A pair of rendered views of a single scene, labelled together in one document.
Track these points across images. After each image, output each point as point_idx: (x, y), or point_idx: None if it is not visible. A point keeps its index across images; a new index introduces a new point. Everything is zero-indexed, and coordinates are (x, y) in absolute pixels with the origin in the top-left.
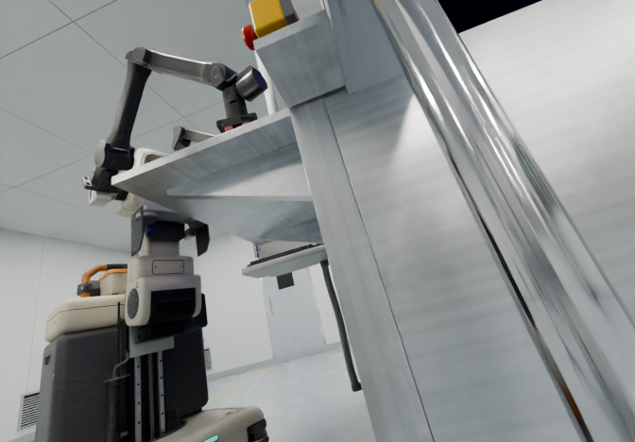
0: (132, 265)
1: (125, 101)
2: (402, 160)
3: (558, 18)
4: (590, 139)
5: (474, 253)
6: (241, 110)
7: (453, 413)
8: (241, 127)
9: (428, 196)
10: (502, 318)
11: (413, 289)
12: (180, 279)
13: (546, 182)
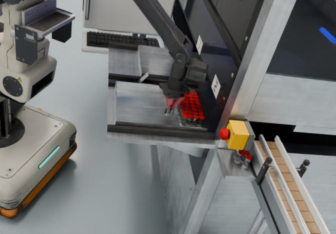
0: (11, 59)
1: None
2: (238, 183)
3: (318, 163)
4: None
5: (235, 208)
6: (182, 85)
7: (205, 230)
8: (189, 143)
9: (237, 194)
10: (229, 219)
11: (215, 211)
12: (46, 69)
13: None
